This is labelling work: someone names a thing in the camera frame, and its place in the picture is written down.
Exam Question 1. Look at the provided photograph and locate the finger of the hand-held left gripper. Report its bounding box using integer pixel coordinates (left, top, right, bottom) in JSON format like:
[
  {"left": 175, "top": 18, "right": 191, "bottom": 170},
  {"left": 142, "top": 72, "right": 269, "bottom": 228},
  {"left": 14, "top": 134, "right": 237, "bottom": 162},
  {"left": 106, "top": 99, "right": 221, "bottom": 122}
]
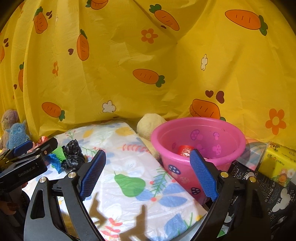
[
  {"left": 0, "top": 140, "right": 33, "bottom": 165},
  {"left": 0, "top": 137, "right": 58, "bottom": 173}
]

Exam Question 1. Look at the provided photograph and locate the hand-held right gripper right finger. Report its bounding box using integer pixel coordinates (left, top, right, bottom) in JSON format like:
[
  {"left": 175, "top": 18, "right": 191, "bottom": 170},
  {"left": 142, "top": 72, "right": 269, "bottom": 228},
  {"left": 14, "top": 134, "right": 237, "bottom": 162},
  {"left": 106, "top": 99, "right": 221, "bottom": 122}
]
[{"left": 187, "top": 149, "right": 271, "bottom": 241}]

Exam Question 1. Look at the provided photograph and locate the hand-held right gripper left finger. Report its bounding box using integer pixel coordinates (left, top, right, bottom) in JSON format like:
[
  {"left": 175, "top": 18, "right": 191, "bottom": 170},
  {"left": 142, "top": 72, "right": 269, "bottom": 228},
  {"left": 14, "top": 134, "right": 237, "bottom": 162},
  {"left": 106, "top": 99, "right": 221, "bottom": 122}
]
[{"left": 23, "top": 149, "right": 107, "bottom": 241}]

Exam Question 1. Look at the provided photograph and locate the blue foam fruit net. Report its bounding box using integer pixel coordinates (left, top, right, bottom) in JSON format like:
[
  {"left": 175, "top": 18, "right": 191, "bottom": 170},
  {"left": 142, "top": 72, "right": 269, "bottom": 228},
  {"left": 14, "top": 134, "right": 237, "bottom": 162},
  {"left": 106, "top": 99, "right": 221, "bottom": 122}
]
[{"left": 45, "top": 154, "right": 66, "bottom": 174}]

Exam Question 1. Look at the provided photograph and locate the black plastic bag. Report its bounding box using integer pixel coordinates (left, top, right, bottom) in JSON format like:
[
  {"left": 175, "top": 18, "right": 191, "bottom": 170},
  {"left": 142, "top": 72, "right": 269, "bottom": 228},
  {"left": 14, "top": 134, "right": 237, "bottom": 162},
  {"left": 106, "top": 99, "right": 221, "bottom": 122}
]
[{"left": 60, "top": 140, "right": 86, "bottom": 169}]

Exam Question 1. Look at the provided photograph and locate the red paper cup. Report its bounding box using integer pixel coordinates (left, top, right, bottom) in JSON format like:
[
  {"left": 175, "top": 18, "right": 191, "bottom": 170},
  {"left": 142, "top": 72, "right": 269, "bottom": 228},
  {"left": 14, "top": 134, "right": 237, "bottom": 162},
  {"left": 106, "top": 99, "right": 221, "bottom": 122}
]
[{"left": 177, "top": 145, "right": 195, "bottom": 158}]

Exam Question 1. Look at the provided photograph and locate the pink mushroom print bucket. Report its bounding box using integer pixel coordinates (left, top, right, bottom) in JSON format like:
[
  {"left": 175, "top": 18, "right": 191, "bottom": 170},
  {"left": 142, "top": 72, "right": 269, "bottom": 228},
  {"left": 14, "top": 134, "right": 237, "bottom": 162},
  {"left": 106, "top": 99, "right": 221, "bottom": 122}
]
[{"left": 150, "top": 117, "right": 246, "bottom": 204}]

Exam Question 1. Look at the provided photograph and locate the blue plush monster toy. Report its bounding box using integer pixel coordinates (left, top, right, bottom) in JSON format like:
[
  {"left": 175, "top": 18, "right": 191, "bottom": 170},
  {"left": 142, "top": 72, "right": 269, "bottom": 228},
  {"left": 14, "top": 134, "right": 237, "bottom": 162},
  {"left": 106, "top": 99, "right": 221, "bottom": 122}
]
[{"left": 6, "top": 119, "right": 33, "bottom": 150}]

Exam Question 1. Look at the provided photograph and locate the brown teddy bear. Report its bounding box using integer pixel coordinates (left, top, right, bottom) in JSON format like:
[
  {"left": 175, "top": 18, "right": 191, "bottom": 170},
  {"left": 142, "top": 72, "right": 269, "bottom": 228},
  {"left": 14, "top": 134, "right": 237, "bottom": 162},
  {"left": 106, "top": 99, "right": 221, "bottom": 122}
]
[{"left": 0, "top": 109, "right": 20, "bottom": 149}]

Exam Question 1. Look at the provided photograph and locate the floral plastic tablecloth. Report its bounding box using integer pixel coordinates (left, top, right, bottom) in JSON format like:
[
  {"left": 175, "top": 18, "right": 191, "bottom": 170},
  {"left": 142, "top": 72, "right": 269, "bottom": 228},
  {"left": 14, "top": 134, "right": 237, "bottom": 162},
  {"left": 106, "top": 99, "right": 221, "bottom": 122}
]
[{"left": 23, "top": 120, "right": 208, "bottom": 241}]

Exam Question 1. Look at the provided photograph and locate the black printed cloth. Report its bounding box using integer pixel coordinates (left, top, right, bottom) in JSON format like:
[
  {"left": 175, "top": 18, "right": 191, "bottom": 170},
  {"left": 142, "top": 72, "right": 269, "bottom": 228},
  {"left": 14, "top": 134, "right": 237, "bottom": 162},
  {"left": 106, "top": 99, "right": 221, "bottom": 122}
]
[{"left": 203, "top": 160, "right": 296, "bottom": 241}]

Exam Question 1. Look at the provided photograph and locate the yellow tissue pack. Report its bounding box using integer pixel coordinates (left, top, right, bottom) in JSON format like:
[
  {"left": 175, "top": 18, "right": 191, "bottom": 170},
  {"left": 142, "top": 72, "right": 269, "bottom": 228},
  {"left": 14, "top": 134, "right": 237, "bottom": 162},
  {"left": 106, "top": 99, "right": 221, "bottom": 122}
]
[{"left": 258, "top": 142, "right": 296, "bottom": 188}]

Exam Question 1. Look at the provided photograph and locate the cream plush ball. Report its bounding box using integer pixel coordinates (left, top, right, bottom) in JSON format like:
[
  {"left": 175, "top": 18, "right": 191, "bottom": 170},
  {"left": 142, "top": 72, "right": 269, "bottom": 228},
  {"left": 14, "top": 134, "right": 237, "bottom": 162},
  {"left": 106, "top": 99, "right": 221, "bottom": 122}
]
[{"left": 136, "top": 113, "right": 167, "bottom": 160}]

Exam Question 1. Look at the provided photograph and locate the yellow carrot print curtain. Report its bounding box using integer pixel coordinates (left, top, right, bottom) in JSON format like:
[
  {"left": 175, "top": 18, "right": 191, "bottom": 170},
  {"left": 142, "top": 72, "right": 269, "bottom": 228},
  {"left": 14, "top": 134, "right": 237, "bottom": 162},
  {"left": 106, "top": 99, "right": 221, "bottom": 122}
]
[{"left": 0, "top": 0, "right": 296, "bottom": 149}]

